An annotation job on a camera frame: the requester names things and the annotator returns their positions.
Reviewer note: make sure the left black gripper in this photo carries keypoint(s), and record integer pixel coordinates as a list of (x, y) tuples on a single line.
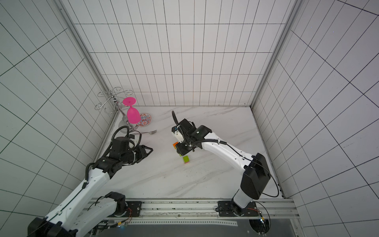
[(141, 149)]

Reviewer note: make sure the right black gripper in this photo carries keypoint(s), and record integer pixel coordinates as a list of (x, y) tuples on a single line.
[(180, 148)]

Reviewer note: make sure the long green lego brick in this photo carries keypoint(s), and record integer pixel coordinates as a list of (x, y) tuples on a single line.
[(186, 159)]

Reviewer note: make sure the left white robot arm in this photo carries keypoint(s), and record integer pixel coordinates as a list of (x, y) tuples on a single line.
[(69, 219)]

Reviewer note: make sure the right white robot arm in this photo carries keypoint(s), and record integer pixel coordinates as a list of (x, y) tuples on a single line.
[(253, 168)]

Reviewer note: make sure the silver fork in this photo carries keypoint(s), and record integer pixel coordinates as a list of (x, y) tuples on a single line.
[(148, 132)]

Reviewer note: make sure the patterned small bowl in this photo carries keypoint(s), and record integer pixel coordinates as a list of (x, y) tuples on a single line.
[(145, 120)]

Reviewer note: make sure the pink plastic wine glass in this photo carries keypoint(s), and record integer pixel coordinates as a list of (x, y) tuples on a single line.
[(133, 114)]

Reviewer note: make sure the silver wire glass rack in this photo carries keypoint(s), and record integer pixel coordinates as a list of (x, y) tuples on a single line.
[(113, 104)]

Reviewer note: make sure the aluminium mounting rail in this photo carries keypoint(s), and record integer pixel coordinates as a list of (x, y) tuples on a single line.
[(198, 211)]

